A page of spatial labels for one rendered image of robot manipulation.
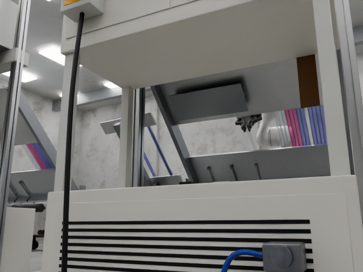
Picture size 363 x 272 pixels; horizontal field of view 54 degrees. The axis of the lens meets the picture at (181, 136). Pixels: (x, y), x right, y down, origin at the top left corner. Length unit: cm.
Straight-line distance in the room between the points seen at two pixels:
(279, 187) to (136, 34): 51
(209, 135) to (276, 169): 1048
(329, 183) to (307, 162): 89
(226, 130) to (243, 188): 1114
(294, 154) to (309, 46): 61
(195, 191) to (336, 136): 28
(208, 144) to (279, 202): 1134
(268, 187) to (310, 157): 87
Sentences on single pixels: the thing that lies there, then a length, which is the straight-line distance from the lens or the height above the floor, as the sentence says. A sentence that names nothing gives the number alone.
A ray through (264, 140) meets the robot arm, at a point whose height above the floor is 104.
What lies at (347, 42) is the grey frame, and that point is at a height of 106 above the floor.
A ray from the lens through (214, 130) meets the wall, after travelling 1200.
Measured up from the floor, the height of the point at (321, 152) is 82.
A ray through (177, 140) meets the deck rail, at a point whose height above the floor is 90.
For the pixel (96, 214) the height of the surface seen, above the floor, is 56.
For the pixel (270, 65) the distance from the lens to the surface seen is 133.
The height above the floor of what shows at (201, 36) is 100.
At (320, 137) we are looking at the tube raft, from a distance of 149.
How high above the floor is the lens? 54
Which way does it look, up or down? 14 degrees up
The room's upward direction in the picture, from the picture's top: straight up
